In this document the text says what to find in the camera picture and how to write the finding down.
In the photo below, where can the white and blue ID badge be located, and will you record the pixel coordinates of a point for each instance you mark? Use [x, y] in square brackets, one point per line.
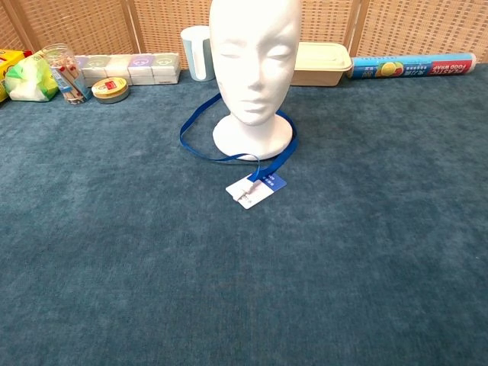
[251, 198]

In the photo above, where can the white foam mannequin head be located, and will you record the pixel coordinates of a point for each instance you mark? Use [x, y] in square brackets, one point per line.
[255, 57]

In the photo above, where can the dark teal table mat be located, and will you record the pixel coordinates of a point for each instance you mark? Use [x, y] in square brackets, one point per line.
[114, 228]

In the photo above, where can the white blue measuring cup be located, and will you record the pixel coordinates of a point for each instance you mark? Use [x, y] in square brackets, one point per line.
[194, 53]

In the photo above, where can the beige lidded lunch box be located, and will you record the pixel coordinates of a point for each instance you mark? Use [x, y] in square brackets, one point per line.
[320, 63]

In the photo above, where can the pastel tissue box multipack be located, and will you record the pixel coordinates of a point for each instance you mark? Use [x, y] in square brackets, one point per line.
[141, 68]

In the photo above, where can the round tin red label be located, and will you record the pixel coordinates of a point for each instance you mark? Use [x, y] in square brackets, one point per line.
[110, 89]

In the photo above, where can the blue food wrap roll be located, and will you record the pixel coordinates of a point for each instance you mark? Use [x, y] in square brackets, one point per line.
[411, 66]

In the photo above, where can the clear jar of sticks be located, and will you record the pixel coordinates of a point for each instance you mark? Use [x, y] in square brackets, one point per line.
[66, 72]

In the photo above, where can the woven bamboo folding screen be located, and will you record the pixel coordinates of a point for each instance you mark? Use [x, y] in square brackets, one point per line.
[84, 23]

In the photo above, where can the green white tissue pack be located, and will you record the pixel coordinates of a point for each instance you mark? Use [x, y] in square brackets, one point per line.
[26, 82]

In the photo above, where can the yellow snack bag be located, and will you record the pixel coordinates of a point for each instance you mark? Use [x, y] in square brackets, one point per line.
[9, 61]

